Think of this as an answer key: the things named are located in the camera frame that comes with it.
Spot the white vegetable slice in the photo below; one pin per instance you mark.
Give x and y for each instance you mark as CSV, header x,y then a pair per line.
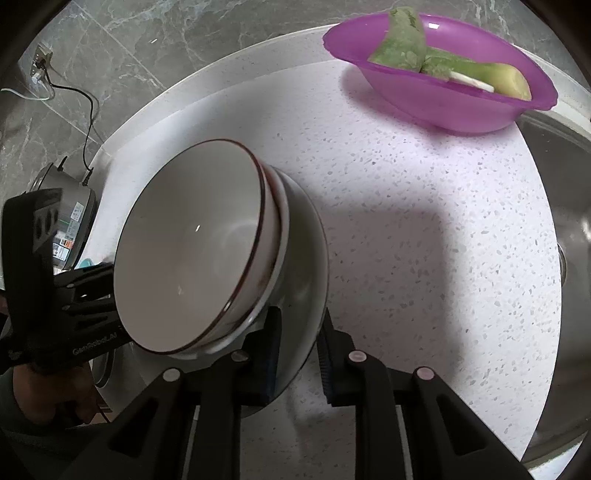
x,y
471,82

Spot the person's left hand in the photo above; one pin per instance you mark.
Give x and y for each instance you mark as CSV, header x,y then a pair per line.
x,y
46,392

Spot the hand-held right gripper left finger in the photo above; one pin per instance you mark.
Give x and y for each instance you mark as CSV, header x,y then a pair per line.
x,y
272,355

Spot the steel rice cooker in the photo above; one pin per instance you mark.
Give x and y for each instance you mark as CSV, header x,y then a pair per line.
x,y
69,207

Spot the purple plastic basin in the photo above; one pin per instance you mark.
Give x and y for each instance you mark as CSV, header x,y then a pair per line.
x,y
438,106

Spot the white bowl with red print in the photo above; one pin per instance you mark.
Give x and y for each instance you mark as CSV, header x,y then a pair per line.
x,y
194,240

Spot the green vegetable stalk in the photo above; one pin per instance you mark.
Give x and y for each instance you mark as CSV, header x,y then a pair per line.
x,y
489,76
401,41

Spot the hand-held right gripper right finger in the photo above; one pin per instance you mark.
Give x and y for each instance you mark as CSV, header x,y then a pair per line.
x,y
325,364

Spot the steel plate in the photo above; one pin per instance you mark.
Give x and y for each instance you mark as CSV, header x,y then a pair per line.
x,y
105,369

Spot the steel sink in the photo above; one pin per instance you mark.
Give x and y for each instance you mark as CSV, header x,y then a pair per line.
x,y
572,207

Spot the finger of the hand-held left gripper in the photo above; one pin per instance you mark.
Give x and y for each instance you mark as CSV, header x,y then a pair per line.
x,y
87,290

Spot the wall power outlet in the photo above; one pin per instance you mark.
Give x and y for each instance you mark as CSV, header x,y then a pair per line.
x,y
41,60

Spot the large teal rimmed plate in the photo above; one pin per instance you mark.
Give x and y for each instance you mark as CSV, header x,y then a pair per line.
x,y
87,264

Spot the plain white bowl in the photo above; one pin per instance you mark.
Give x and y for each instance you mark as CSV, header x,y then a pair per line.
x,y
285,217
304,258

